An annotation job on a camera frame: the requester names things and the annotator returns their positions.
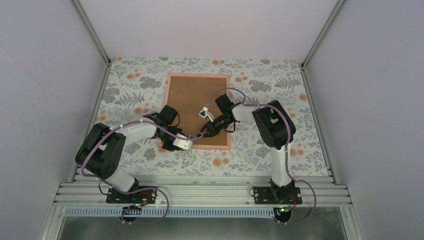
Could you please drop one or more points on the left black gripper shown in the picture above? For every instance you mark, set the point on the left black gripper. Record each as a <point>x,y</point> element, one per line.
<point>166,147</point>

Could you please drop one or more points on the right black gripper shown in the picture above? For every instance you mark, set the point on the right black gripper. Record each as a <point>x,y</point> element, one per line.
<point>212,130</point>

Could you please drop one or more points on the brown cardboard backing board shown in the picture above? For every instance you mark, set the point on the brown cardboard backing board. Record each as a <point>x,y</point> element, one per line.
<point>189,93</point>

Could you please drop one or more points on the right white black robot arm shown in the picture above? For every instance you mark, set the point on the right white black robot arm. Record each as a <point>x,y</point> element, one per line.
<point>275,127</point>

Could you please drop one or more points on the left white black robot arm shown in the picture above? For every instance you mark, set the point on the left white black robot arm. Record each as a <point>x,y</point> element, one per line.
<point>102,149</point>

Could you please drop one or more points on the floral patterned table mat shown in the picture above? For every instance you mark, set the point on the floral patterned table mat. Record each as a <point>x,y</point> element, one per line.
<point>137,86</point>

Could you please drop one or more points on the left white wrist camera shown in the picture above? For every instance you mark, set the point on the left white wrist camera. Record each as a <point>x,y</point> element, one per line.
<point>181,142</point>

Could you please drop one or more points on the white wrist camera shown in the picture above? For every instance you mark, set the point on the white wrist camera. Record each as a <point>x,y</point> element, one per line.
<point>181,142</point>
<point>206,114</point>

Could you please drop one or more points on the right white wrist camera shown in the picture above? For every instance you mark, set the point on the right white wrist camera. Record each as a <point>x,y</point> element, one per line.
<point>206,114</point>

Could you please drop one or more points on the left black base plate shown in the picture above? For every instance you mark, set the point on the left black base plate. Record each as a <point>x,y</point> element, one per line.
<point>142,197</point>

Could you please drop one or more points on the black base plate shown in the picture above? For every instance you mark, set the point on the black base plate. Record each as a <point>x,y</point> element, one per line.
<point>273,196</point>
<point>142,197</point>

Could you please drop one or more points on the aluminium rail base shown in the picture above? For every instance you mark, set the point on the aluminium rail base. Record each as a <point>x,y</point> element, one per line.
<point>197,196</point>

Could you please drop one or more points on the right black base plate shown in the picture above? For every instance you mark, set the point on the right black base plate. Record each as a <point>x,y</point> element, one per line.
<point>273,196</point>

